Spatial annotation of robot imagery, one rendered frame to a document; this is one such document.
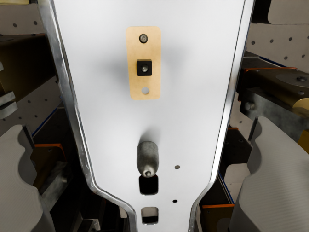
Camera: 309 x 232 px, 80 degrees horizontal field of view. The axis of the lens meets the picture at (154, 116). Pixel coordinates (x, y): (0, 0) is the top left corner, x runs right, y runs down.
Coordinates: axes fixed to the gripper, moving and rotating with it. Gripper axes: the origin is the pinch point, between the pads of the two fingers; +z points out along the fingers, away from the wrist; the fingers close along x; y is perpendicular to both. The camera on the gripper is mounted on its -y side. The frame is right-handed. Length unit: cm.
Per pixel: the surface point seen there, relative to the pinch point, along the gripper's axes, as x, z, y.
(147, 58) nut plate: 0.5, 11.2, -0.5
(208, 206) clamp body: 15.2, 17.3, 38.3
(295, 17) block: 18.1, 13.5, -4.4
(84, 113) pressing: -8.0, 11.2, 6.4
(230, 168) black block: 14.3, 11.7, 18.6
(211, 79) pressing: 8.3, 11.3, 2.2
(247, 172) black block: 17.5, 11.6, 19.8
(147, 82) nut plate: 0.4, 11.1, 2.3
